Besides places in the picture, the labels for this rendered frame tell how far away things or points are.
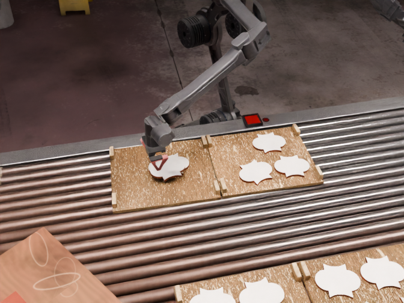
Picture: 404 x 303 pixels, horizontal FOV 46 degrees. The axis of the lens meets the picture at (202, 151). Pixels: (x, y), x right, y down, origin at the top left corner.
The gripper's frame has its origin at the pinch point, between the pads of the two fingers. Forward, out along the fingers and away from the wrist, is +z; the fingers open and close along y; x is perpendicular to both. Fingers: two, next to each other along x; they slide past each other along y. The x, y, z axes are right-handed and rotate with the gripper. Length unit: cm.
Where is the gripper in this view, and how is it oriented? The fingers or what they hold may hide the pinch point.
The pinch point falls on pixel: (154, 160)
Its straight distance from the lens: 184.2
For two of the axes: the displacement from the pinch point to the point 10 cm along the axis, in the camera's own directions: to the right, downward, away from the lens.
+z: -0.2, 7.5, 6.6
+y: 3.8, 6.2, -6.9
